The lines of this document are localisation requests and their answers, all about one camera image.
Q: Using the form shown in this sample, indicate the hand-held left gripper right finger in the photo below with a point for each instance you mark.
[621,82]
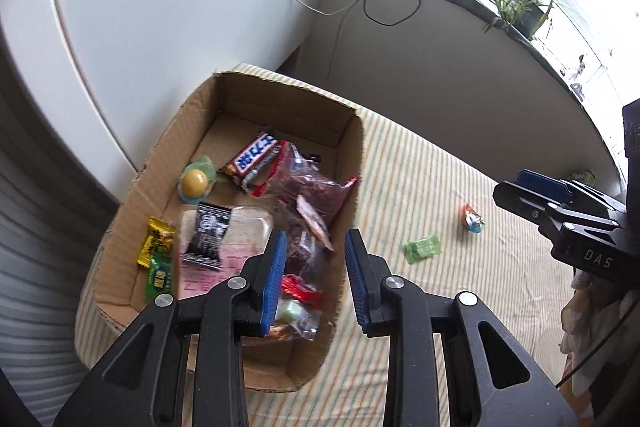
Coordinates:
[356,277]

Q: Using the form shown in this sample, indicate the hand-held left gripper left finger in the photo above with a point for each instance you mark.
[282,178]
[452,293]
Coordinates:
[275,277]

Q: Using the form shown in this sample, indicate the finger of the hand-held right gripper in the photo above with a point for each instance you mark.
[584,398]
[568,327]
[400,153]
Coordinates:
[542,184]
[525,204]

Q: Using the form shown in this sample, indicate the red candy wrapper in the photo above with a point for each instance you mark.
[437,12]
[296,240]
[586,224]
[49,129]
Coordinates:
[300,289]

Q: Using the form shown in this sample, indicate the clear dried fruit packet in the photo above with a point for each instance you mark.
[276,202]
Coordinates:
[305,252]

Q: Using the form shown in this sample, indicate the clear assorted candy packet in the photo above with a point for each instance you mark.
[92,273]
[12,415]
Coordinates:
[295,314]

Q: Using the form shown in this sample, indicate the red candy packet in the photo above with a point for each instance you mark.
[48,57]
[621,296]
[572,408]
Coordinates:
[472,219]

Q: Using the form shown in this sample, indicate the pink snack packet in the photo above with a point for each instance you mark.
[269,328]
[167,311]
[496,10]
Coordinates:
[315,222]

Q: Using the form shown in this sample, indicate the black snack packet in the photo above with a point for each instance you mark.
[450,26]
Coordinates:
[207,232]

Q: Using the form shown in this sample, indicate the clear red-edged snack bag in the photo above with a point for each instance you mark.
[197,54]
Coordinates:
[310,187]

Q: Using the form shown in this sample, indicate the bright green candy packet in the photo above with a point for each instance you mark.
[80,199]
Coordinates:
[161,282]

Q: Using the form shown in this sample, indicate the yellow candy packet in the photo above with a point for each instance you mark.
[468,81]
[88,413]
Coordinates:
[157,239]

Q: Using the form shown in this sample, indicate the brown chocolate bar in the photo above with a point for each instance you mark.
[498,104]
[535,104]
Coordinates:
[255,154]

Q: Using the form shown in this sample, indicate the yellow egg gummy candy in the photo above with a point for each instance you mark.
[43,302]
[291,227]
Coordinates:
[195,181]

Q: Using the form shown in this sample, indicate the cardboard box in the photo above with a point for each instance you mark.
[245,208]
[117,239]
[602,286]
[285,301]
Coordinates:
[280,102]

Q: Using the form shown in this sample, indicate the green snack packet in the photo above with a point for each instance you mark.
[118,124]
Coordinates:
[582,176]

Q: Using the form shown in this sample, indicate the sliced bread packet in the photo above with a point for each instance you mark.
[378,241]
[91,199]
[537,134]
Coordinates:
[250,224]

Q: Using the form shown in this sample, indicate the pale green candy packet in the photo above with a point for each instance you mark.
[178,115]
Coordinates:
[424,248]

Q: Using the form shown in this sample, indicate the striped cloth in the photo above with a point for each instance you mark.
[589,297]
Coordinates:
[450,307]

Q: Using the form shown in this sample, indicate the small white figurine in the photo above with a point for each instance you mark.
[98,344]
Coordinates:
[580,67]

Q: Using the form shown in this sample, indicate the green potted plant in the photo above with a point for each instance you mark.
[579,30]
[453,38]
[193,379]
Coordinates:
[525,9]

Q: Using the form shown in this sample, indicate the grey ribbed panel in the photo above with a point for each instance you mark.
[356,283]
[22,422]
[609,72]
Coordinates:
[30,282]

